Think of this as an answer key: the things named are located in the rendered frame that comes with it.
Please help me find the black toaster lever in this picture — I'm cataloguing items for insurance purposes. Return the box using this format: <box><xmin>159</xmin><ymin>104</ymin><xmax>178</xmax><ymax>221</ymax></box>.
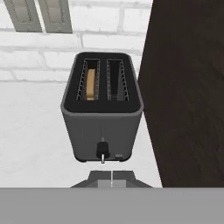
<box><xmin>95</xmin><ymin>137</ymin><xmax>110</xmax><ymax>165</ymax></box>

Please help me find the dark brown tall cabinet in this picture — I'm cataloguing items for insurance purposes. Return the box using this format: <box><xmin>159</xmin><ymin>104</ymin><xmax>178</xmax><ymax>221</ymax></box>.
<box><xmin>136</xmin><ymin>0</ymin><xmax>224</xmax><ymax>188</ymax></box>

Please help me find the grey two-slot toaster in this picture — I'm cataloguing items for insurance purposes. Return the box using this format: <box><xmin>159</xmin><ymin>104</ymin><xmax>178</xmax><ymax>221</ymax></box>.
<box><xmin>59</xmin><ymin>52</ymin><xmax>145</xmax><ymax>163</ymax></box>

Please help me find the tan bread slice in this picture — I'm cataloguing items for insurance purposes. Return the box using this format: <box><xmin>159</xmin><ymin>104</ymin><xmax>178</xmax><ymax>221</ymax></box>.
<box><xmin>86</xmin><ymin>68</ymin><xmax>96</xmax><ymax>102</ymax></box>

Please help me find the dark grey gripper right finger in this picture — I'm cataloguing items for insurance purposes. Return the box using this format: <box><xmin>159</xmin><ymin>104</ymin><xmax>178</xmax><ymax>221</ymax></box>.
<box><xmin>112</xmin><ymin>171</ymin><xmax>154</xmax><ymax>189</ymax></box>

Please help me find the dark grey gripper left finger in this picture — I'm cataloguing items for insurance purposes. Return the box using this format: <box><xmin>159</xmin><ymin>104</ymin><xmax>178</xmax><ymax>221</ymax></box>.
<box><xmin>70</xmin><ymin>171</ymin><xmax>113</xmax><ymax>189</ymax></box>

